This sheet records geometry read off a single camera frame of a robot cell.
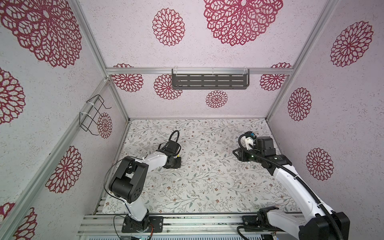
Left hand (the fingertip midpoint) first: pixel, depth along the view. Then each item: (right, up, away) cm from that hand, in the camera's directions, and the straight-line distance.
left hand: (176, 166), depth 95 cm
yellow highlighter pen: (+2, +9, -12) cm, 15 cm away
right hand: (+34, +13, -15) cm, 39 cm away
